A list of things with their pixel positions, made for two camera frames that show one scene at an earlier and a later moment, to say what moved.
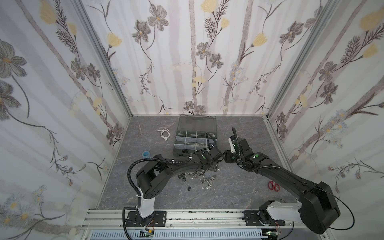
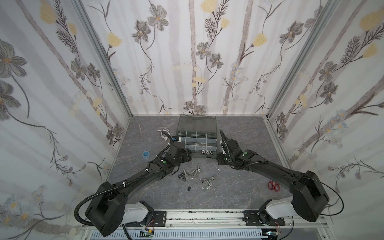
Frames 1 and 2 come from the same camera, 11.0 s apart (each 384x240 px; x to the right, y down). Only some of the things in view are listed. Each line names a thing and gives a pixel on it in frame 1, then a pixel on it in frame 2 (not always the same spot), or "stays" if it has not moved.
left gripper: [216, 157] to [182, 151]
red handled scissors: [272, 186] stays
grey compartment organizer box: [191, 135] stays
